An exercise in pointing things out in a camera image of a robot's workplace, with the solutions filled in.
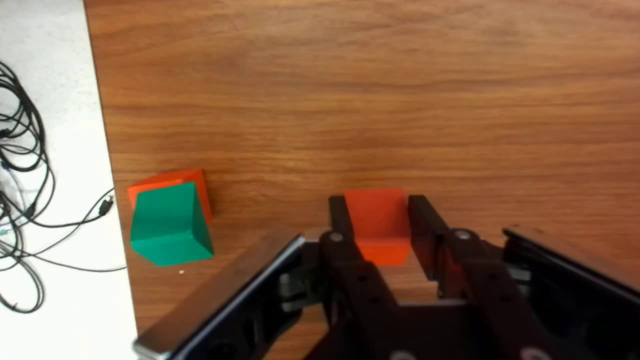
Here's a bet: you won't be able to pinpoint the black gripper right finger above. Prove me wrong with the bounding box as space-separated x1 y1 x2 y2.
406 193 555 360

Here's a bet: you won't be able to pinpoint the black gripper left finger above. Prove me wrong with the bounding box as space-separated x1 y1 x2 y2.
312 193 402 360

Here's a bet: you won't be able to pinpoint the orange cube block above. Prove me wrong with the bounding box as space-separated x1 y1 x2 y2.
343 187 413 270

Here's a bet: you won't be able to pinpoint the black floor cables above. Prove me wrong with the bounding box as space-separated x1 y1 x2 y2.
0 57 130 316

